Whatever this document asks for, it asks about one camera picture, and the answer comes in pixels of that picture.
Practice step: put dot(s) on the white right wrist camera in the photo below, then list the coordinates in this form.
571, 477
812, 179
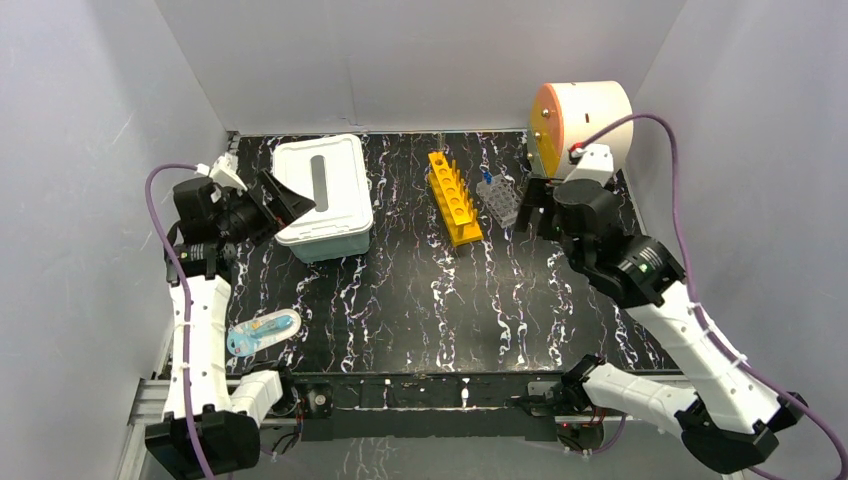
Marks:
594, 162

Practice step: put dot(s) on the packaged blue pipette bulb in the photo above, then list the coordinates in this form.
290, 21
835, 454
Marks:
249, 337

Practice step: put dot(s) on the clear acrylic tube rack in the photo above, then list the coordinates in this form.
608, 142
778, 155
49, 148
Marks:
501, 199

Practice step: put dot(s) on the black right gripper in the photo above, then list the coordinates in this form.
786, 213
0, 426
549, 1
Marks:
533, 198

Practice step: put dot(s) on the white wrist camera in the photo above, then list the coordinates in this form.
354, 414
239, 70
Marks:
594, 162
223, 171

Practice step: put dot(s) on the cream cylindrical drum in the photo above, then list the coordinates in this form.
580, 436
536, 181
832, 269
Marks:
564, 115

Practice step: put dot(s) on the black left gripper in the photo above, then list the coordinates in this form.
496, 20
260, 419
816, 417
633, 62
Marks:
266, 206

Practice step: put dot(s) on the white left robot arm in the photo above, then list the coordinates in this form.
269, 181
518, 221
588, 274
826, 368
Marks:
207, 429

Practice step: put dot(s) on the teal plastic bin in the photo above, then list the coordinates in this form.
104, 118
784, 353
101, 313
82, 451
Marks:
332, 248

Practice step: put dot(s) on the aluminium frame rail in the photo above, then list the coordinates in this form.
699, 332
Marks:
329, 393

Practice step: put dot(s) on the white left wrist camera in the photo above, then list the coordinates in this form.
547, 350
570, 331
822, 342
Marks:
223, 171

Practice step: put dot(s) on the yellow test tube rack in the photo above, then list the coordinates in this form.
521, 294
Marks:
454, 200

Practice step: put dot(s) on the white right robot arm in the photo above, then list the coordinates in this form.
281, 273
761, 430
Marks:
725, 418

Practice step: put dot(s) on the white plastic bin lid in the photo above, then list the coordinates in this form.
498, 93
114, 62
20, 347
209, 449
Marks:
331, 172

